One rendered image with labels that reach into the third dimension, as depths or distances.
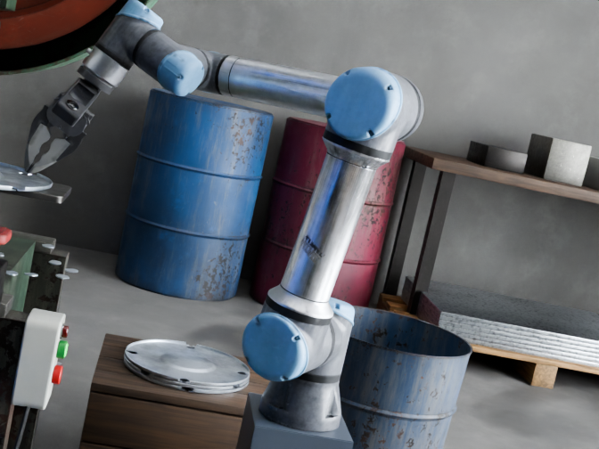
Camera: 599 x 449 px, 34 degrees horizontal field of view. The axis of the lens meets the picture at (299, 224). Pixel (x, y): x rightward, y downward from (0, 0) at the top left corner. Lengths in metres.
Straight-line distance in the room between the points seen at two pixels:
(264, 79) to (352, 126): 0.30
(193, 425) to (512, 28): 3.55
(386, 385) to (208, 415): 0.48
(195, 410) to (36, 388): 0.67
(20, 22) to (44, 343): 0.78
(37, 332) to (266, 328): 0.37
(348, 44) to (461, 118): 0.70
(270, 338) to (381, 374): 0.80
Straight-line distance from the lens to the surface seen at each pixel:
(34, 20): 2.05
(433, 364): 2.40
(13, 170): 1.84
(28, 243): 1.91
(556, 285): 5.49
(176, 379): 2.15
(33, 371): 1.51
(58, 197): 1.66
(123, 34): 1.79
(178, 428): 2.14
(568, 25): 5.36
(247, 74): 1.80
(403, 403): 2.41
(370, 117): 1.53
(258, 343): 1.63
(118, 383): 2.13
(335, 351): 1.74
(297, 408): 1.77
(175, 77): 1.73
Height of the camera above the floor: 1.04
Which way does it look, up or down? 8 degrees down
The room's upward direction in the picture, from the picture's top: 12 degrees clockwise
